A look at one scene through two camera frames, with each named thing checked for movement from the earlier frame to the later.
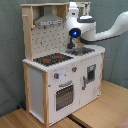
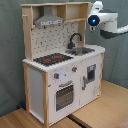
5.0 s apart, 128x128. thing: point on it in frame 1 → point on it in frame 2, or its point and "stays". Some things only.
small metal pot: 80,51 stays
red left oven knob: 56,75 stays
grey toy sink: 83,50 stays
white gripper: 73,13 → 97,7
